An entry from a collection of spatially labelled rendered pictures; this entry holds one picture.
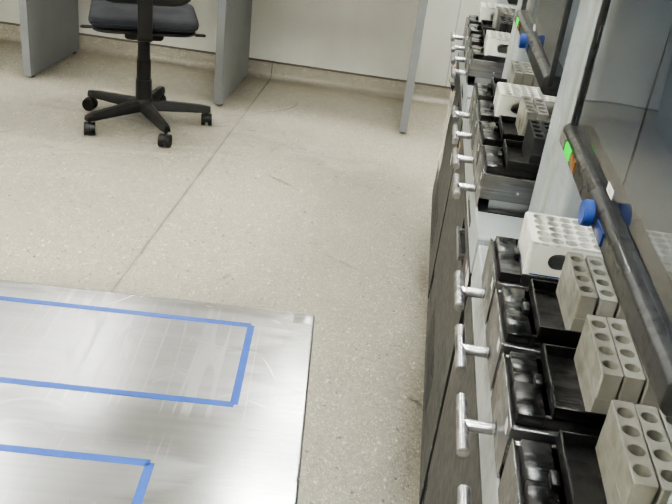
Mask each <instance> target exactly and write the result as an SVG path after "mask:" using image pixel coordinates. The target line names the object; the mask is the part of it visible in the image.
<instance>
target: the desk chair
mask: <svg viewBox="0 0 672 504"><path fill-rule="evenodd" d="M190 1H191V0H91V5H90V11H89V16H88V21H89V23H90V24H91V25H92V26H91V25H80V27H81V28H92V29H93V30H95V31H97V32H102V33H112V34H125V38H126V39H129V40H137V41H138V58H137V77H136V92H135V96H131V95H125V94H119V93H113V92H107V91H101V90H88V94H87V96H89V97H87V98H85V99H84V100H83V102H82V106H83V108H84V109H85V110H86V111H91V110H93V109H95V108H96V107H97V106H98V101H97V99H99V100H103V101H107V102H111V103H114V104H118V105H114V106H111V107H107V108H104V109H100V110H97V111H93V112H90V113H88V114H86V115H85V116H84V120H86V121H84V135H89V132H91V135H96V122H91V121H98V120H103V119H108V118H113V117H118V116H123V115H128V114H133V113H138V112H141V113H142V114H143V115H144V116H145V117H146V118H147V119H148V120H150V121H151V122H152V123H153V124H154V125H155V126H156V127H157V128H158V129H159V130H161V131H162V132H164V134H162V133H160V134H159V136H158V146H160V147H164V146H165V147H166V148H170V147H171V145H172V135H169V134H168V132H170V126H169V124H168V123H167V122H166V120H165V119H164V118H163V117H162V115H161V114H160V113H159V112H158V111H165V112H190V113H201V125H205V123H207V125H209V126H211V125H212V113H211V107H210V106H207V105H203V104H195V103H186V102H177V101H169V100H166V96H165V95H164V94H165V88H164V86H158V87H157V88H155V89H154V90H152V79H151V59H150V42H152V41H162V40H163V39H164V37H184V38H186V37H192V36H195V37H206V35H205V34H196V32H195V31H197V30H198V28H199V22H198V19H197V16H196V13H195V10H194V7H193V6H192V5H190V4H188V3H189V2H190Z"/></svg>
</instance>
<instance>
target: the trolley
mask: <svg viewBox="0 0 672 504"><path fill-rule="evenodd" d="M314 320H315V316H314V315H313V314H306V313H297V312H288V311H279V310H270V309H261V308H252V307H243V306H234V305H225V304H216V303H207V302H198V301H188V300H179V299H170V298H161V297H152V296H143V295H134V294H125V293H116V292H107V291H98V290H89V289H80V288H71V287H62V286H53V285H43V284H34V283H25V282H16V281H7V280H0V504H297V502H298V492H299V481H300V470H301V459H302V449H303V438H304V427H305V416H306V406H307V395H308V384H309V373H310V363H311V352H312V341H313V330H314Z"/></svg>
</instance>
